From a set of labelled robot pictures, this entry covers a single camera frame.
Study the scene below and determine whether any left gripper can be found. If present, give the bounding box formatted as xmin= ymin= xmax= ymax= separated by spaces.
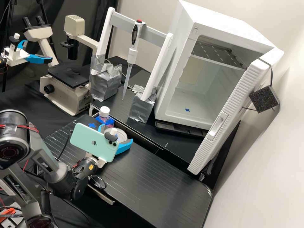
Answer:
xmin=3 ymin=40 xmax=54 ymax=67

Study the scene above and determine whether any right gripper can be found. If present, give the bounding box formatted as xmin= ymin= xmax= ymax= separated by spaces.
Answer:
xmin=85 ymin=123 xmax=133 ymax=169

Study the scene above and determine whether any petri dish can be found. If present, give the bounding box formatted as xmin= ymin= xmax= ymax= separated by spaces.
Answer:
xmin=104 ymin=128 xmax=129 ymax=145

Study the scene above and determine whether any blue bottle holder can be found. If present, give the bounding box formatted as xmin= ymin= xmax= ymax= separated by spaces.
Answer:
xmin=94 ymin=115 xmax=116 ymax=127

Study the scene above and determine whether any small bottle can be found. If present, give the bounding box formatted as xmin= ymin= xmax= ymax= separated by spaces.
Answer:
xmin=99 ymin=106 xmax=111 ymax=125

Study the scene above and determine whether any black platform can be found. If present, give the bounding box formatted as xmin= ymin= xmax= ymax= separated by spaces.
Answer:
xmin=43 ymin=114 xmax=213 ymax=228
xmin=89 ymin=56 xmax=215 ymax=183

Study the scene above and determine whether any cream microscope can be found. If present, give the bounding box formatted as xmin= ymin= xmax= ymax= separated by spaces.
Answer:
xmin=22 ymin=15 xmax=101 ymax=117

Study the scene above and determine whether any white pipette stand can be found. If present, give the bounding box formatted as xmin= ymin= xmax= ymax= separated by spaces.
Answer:
xmin=89 ymin=6 xmax=174 ymax=124

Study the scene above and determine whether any pipette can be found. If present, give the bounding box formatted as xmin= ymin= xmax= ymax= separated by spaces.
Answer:
xmin=122 ymin=19 xmax=147 ymax=101

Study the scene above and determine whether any white incubator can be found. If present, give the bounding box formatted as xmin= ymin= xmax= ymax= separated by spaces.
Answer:
xmin=153 ymin=0 xmax=276 ymax=134

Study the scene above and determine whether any incubator door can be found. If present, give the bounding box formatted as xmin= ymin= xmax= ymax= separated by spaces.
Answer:
xmin=187 ymin=47 xmax=285 ymax=176

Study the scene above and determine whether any right wrist camera phone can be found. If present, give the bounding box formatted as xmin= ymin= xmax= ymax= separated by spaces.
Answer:
xmin=70 ymin=122 xmax=119 ymax=163

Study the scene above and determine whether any black cable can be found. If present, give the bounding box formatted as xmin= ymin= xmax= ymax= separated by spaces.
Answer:
xmin=57 ymin=132 xmax=73 ymax=160

